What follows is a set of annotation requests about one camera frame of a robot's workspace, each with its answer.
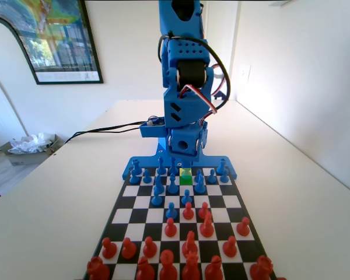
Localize red chess queen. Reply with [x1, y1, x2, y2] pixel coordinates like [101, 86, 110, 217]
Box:
[181, 252, 201, 280]

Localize red rook chess piece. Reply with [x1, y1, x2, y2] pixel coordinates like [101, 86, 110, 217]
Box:
[250, 255, 274, 279]
[86, 255, 110, 280]

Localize blue table clamp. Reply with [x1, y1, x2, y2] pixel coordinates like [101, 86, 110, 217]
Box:
[212, 90, 229, 102]

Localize black and white chessboard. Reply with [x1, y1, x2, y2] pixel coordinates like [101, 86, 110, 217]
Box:
[81, 166, 278, 280]

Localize white door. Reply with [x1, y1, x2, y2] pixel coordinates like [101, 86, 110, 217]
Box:
[204, 0, 237, 102]

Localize grey cardboard box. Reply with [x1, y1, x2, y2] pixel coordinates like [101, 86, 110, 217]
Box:
[0, 133, 65, 166]

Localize crumpled clear plastic wrap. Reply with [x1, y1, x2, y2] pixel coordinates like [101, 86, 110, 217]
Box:
[8, 132, 55, 155]

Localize dark-edged white arched panel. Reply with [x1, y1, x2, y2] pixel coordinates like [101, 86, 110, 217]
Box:
[0, 16, 39, 152]

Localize blue printed base plate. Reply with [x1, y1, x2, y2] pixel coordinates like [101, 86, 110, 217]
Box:
[121, 142, 239, 180]

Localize red white servo wires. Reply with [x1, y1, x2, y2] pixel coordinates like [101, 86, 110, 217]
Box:
[178, 83, 220, 125]

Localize blue gripper camera mount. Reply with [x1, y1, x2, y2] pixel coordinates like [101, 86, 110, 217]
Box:
[139, 115, 167, 139]

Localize black camera cable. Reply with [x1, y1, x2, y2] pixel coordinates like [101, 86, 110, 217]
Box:
[159, 34, 232, 113]

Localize white wall switch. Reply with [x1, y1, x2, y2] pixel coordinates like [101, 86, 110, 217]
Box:
[241, 65, 252, 86]

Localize black table cable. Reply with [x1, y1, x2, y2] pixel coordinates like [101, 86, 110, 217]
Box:
[64, 121, 148, 145]
[81, 128, 142, 138]

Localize black framed wall poster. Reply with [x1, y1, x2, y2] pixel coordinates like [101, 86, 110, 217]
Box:
[0, 0, 104, 86]

